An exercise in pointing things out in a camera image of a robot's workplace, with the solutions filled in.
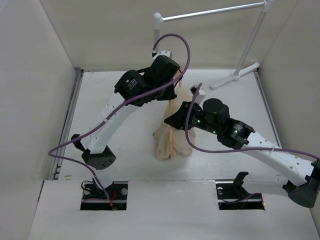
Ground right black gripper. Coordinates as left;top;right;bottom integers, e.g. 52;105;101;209
164;101;220;135

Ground beige trousers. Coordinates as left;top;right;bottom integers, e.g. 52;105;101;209
153;87;196;162

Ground wooden clothes hanger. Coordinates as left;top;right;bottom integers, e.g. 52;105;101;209
167;68;187;160

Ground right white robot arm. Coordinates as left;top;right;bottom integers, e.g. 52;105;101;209
164;98;320;209

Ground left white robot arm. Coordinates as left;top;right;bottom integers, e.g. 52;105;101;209
74;49;180;170

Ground white and silver clothes rack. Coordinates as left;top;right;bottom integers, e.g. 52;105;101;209
151;0;273;90

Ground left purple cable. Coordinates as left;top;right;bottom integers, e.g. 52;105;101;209
47;33;192;201

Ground purple cable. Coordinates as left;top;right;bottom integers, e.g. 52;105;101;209
47;33;192;201
185;83;320;204

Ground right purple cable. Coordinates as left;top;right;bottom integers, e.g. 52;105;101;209
185;83;320;204

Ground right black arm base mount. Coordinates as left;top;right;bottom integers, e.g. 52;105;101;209
215;171;265;211

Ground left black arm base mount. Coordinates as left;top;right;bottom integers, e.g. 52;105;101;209
80;180;129;211

